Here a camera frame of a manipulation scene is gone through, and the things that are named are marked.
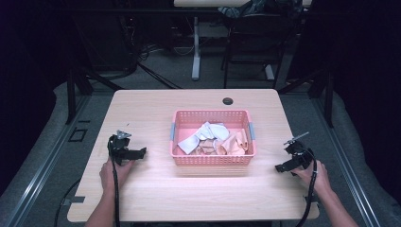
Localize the black chair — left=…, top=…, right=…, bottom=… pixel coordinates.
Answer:
left=220, top=12, right=287, bottom=90

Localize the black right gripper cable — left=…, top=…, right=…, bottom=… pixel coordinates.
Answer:
left=294, top=157, right=319, bottom=227

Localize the aluminium floor rail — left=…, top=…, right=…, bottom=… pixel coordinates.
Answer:
left=310, top=94, right=383, bottom=227
left=0, top=94, right=93, bottom=227

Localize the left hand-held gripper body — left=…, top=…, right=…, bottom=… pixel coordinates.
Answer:
left=107, top=130, right=133, bottom=166

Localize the grey tape strip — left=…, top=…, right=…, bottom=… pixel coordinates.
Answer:
left=61, top=195, right=86, bottom=206

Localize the bundle of floor cables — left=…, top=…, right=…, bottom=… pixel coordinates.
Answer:
left=137, top=42, right=195, bottom=62

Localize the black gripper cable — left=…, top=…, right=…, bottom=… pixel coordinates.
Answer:
left=294, top=157, right=319, bottom=227
left=111, top=157, right=122, bottom=227

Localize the pink plastic basket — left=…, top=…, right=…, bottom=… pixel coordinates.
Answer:
left=169, top=109, right=257, bottom=167

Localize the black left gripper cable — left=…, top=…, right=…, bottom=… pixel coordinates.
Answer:
left=111, top=157, right=122, bottom=227

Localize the dark patterned cloth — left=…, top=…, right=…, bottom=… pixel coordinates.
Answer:
left=217, top=0, right=272, bottom=19

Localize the person's right hand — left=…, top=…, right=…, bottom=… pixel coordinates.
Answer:
left=290, top=159, right=333, bottom=197

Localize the white desk foot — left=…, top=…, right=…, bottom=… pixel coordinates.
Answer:
left=264, top=63, right=276, bottom=81

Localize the black metal frame post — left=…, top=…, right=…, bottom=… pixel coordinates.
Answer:
left=65, top=67, right=78, bottom=125

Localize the white desk leg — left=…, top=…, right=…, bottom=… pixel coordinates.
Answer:
left=191, top=16, right=202, bottom=81

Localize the beige cloth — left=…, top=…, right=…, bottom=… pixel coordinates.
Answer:
left=215, top=128, right=250, bottom=156

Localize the light blue cloth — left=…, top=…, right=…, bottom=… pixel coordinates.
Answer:
left=177, top=121, right=231, bottom=156

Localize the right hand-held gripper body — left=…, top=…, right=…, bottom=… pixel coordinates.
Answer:
left=283, top=131, right=315, bottom=170

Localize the thin black floor cable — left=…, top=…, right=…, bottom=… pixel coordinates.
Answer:
left=54, top=178, right=82, bottom=227

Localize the brown cloth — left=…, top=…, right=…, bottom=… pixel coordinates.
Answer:
left=192, top=139, right=218, bottom=156

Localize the black floor tape square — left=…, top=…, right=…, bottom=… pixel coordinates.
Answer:
left=68, top=127, right=89, bottom=143

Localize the person's left hand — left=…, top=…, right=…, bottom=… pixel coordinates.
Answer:
left=98, top=156, right=136, bottom=197

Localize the white desk top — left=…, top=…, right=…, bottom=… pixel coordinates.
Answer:
left=173, top=0, right=253, bottom=9

